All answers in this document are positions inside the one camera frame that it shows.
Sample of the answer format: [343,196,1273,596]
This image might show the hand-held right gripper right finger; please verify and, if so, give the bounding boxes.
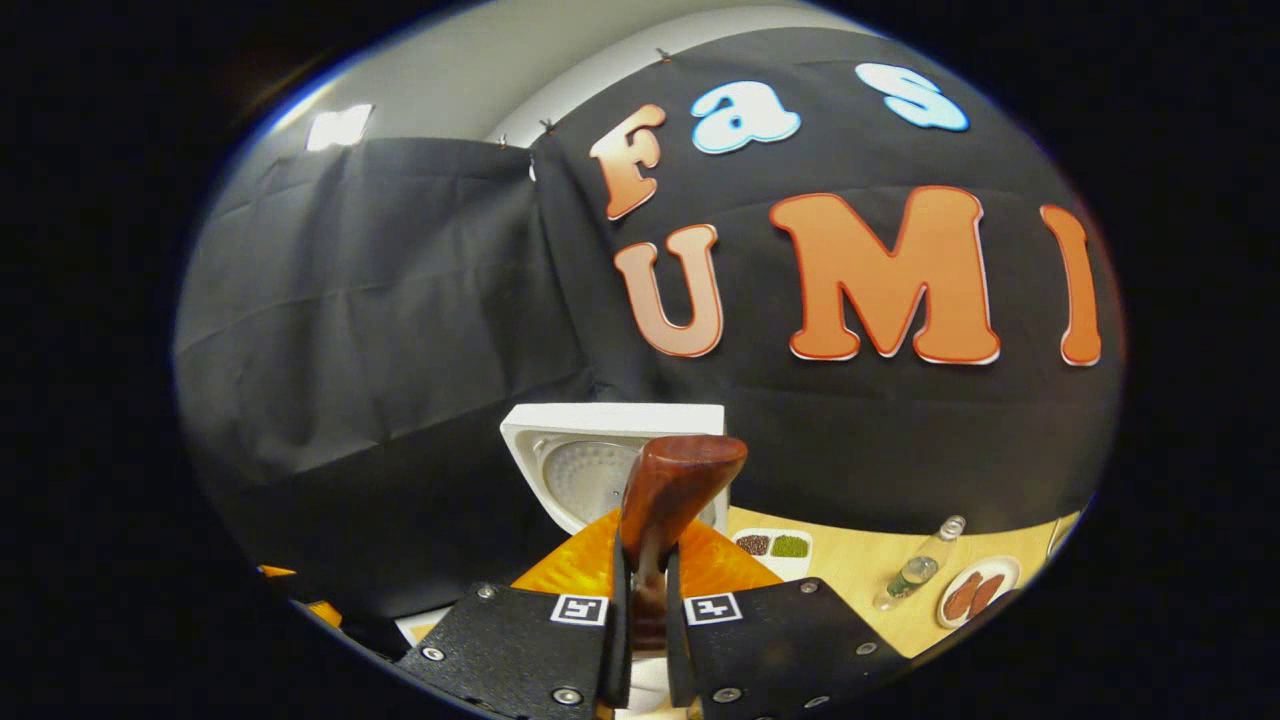
[665,520,911,717]

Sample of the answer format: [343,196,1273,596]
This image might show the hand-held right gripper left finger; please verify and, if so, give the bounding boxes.
[395,510,633,720]

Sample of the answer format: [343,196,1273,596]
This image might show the brown wooden spoon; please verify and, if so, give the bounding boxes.
[620,435,749,651]

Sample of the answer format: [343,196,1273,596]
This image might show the white rice cooker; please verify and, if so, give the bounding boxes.
[395,403,728,720]

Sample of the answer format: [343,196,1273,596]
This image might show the white divided bean dish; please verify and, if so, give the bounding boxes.
[733,528,814,581]

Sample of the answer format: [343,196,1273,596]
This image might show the clear plastic water bottle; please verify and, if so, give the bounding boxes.
[873,515,967,612]

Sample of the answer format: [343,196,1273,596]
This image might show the black backdrop cloth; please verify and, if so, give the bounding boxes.
[175,28,1126,621]

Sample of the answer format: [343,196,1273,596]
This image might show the white round plate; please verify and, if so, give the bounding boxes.
[937,556,1022,630]

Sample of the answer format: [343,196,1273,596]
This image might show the square ceiling light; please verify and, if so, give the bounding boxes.
[305,103,374,151]

